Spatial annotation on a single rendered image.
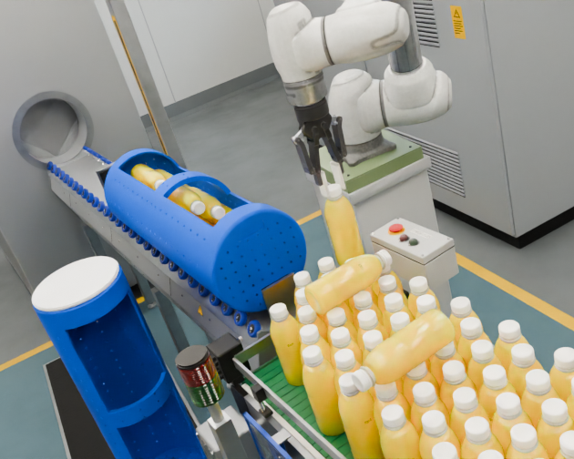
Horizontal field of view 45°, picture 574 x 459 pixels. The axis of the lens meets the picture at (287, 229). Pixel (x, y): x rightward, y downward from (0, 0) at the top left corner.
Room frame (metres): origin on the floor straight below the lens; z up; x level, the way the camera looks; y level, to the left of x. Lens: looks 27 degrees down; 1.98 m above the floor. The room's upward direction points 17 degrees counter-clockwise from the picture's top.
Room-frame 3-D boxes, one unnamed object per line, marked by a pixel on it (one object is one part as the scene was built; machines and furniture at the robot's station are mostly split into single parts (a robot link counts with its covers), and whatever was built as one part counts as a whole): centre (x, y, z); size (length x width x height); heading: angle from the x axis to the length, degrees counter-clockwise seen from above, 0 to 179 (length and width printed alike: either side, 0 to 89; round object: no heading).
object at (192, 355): (1.04, 0.23, 1.18); 0.06 x 0.06 x 0.16
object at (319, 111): (1.49, -0.13, 1.46); 0.08 x 0.07 x 0.09; 115
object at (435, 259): (1.47, -0.28, 1.05); 0.20 x 0.10 x 0.10; 25
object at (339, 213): (1.49, -0.13, 1.17); 0.07 x 0.07 x 0.19
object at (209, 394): (1.04, 0.23, 1.18); 0.06 x 0.06 x 0.05
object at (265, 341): (1.46, 0.03, 0.96); 0.40 x 0.01 x 0.03; 115
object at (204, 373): (1.04, 0.23, 1.23); 0.06 x 0.06 x 0.04
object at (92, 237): (3.35, 0.98, 0.31); 0.06 x 0.06 x 0.63; 25
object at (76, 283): (1.92, 0.67, 1.03); 0.28 x 0.28 x 0.01
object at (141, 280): (3.41, 0.85, 0.31); 0.06 x 0.06 x 0.63; 25
